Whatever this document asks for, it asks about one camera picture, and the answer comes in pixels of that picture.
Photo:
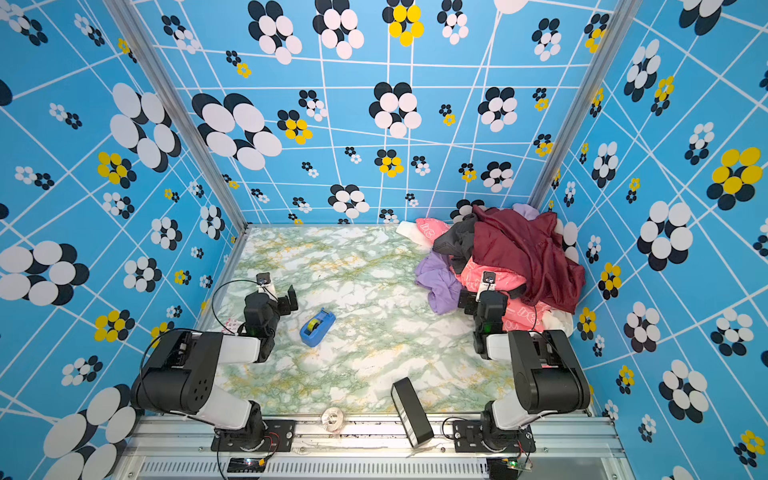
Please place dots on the light lavender cloth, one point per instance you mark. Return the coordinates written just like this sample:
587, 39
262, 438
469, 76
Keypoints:
526, 211

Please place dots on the black rectangular light panel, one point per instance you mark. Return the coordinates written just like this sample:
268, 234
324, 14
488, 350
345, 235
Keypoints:
411, 413

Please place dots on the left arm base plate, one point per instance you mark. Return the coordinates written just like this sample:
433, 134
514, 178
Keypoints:
267, 436

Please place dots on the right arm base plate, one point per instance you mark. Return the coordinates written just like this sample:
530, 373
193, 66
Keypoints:
474, 436

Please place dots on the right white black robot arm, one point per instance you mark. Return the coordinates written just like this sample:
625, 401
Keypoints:
547, 376

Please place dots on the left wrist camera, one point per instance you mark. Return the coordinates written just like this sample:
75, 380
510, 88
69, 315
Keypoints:
265, 285

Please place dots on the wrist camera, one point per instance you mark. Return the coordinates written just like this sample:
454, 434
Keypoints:
265, 285
488, 282

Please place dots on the pink printed cloth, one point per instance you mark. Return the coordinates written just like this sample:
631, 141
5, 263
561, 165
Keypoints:
519, 316

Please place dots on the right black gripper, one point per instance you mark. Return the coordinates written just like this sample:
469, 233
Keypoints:
480, 303

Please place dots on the aluminium front rail frame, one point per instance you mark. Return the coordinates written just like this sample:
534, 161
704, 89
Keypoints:
574, 446

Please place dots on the clear round lens knob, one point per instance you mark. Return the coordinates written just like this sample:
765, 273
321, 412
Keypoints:
332, 419

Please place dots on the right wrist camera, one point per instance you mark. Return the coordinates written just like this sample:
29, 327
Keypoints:
488, 282

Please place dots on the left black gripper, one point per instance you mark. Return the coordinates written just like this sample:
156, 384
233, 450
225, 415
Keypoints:
285, 301

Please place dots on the maroon cloth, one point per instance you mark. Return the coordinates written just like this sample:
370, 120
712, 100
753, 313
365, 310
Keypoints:
505, 239

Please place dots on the blue tape dispenser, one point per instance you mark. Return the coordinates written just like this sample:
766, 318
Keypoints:
315, 329

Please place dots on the dark grey cloth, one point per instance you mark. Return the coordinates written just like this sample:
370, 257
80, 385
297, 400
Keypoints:
458, 243

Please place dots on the purple cloth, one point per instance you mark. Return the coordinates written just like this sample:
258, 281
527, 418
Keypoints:
443, 288

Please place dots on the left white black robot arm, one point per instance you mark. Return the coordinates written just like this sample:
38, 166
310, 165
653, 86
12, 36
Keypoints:
179, 377

